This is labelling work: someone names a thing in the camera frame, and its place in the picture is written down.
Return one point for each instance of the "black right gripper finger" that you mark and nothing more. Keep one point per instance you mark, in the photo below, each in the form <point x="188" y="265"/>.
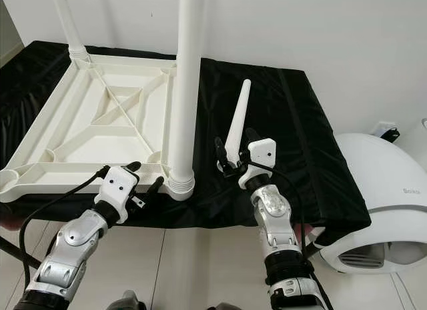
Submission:
<point x="221" y="155"/>
<point x="251" y="136"/>

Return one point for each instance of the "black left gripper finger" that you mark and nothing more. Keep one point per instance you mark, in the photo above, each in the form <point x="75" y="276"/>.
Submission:
<point x="134" y="165"/>
<point x="157" y="185"/>

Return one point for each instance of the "white plastic table leg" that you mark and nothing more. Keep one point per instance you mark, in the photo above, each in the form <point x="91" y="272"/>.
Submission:
<point x="242" y="110"/>
<point x="68" y="20"/>
<point x="187" y="90"/>

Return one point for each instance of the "white plastic table top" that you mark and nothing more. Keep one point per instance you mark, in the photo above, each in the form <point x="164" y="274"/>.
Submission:
<point x="53" y="150"/>

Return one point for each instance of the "pink cloth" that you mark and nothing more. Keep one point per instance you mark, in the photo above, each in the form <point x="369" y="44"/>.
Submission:
<point x="303" y="233"/>
<point x="8" y="220"/>

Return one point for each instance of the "black metal table leg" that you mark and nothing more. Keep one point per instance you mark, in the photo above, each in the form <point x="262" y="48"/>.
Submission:
<point x="315" y="248"/>
<point x="20" y="254"/>

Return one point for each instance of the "black power plug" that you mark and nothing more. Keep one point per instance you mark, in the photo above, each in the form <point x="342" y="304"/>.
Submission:
<point x="388" y="133"/>

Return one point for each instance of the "white dome litter box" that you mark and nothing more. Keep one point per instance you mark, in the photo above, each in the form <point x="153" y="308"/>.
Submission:
<point x="387" y="180"/>

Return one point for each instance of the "white appliance with clear tank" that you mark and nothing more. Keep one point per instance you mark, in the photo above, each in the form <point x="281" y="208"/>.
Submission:
<point x="423" y="131"/>

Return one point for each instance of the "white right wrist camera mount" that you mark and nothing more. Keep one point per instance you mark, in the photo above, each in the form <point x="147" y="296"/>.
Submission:
<point x="260" y="153"/>

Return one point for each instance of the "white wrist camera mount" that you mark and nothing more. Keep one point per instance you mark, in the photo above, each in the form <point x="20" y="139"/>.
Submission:
<point x="120" y="188"/>
<point x="260" y="153"/>

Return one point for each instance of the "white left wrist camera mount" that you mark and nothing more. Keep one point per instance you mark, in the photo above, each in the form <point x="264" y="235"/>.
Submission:
<point x="120" y="188"/>

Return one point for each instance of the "white wall socket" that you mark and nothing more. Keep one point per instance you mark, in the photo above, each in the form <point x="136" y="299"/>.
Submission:
<point x="377" y="126"/>

